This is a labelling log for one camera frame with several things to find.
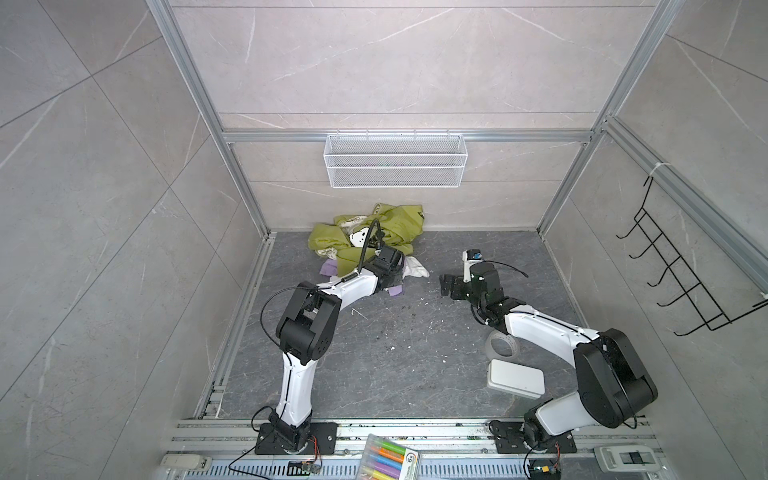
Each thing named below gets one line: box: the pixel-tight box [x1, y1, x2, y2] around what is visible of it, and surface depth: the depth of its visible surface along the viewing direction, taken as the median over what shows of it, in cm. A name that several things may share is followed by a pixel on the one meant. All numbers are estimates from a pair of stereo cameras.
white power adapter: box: [160, 453, 212, 469], surface depth 69 cm
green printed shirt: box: [307, 203, 425, 277], surface depth 109 cm
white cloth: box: [402, 256, 430, 280], surface depth 108 cm
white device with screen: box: [594, 445, 659, 472], surface depth 70 cm
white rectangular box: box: [487, 359, 546, 400], surface depth 80 cm
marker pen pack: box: [356, 433, 420, 480], surface depth 71 cm
